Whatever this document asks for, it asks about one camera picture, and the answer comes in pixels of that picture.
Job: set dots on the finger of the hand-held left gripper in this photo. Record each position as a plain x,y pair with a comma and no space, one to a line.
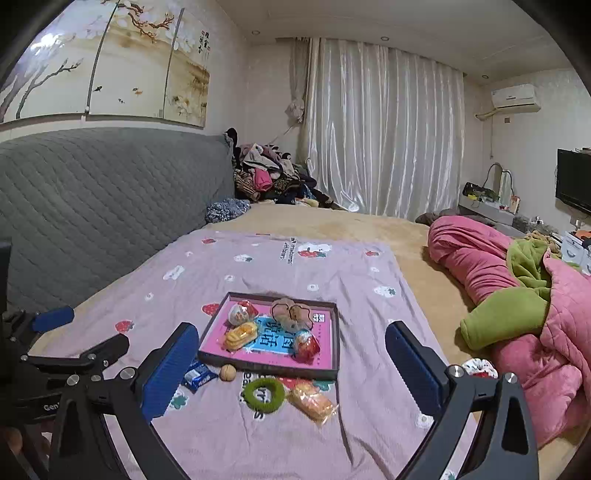
53,318
92,350

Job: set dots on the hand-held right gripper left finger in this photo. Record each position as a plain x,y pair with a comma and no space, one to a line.
171,369

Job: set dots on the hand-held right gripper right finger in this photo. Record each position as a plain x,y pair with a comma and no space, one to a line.
411,369

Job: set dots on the blue snack packet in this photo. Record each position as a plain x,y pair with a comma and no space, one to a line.
199,374

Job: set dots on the walnut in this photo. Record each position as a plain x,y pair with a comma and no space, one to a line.
227,373

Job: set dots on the yellow cracker packet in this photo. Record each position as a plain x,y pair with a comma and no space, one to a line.
240,337

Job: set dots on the white and red toy egg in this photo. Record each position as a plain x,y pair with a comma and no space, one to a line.
241,313

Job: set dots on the dark shallow cardboard tray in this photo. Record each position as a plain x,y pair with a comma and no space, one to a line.
268,367

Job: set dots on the orange cracker packet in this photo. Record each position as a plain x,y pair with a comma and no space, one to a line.
314,402

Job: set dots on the blue and red toy egg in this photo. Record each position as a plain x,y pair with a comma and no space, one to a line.
305,346

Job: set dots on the beige scrunchie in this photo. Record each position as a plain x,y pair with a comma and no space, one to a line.
295,314

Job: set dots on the person's left hand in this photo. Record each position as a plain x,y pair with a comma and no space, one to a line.
10,444

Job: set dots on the red and white crochet item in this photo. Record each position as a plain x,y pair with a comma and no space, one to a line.
480,367

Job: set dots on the green blanket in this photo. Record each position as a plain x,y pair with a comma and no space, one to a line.
503,318

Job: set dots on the pink quilt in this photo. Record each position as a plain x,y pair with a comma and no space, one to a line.
466,258

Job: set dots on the grey quilted headboard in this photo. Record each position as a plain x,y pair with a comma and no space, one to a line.
92,198

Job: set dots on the purple printed blanket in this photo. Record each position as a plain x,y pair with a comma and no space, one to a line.
277,272

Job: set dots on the dark brown pillow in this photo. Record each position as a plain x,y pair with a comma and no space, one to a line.
436,217

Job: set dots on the blue knitted cloth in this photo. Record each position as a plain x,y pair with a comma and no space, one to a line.
226,211

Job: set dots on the grey dressing table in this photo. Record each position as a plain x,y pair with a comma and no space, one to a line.
494,214

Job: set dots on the black bag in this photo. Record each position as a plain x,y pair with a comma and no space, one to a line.
478,190

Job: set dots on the white storage box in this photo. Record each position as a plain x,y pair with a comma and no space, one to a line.
575,251

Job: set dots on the vanity mirror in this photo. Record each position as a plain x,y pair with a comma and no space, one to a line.
498,182

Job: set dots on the pile of clothes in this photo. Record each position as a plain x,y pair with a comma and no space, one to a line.
272,175

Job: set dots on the white curtain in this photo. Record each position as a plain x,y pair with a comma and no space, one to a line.
383,129

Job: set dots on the black television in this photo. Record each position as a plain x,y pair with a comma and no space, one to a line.
575,180

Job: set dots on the curtain tie bundle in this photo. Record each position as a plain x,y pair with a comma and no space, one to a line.
295,111

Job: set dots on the white air conditioner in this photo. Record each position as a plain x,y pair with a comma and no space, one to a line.
515,98

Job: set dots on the painted wall picture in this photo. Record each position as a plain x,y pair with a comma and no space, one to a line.
115,69

